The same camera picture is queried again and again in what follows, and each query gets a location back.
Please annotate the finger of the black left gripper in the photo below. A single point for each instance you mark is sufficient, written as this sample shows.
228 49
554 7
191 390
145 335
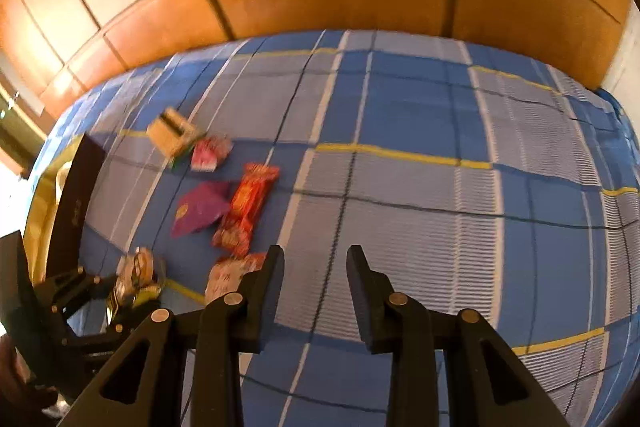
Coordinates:
110 336
66 293

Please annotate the white red floral snack packet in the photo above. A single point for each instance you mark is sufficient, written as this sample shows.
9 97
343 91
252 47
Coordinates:
227 273

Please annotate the long red snack packet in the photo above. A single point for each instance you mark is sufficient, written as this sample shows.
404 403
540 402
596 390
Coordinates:
236 228

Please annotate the purple snack packet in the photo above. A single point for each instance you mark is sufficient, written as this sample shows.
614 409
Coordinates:
203 206

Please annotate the beige wafer snack pack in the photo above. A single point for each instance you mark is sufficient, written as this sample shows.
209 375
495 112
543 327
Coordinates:
173 135

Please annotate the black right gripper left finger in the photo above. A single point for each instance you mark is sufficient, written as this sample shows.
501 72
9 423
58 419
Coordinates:
141 384

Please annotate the pink snack packet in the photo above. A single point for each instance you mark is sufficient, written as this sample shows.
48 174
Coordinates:
210 152

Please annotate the blue plaid bed sheet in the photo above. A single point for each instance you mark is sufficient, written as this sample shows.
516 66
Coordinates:
471 176

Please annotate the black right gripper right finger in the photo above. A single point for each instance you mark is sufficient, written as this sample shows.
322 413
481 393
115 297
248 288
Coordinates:
486 383

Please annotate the black and gold snack packet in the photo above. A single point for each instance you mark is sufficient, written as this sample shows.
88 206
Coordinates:
140 279

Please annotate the gold tin box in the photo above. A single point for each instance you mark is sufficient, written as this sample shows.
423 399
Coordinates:
58 210

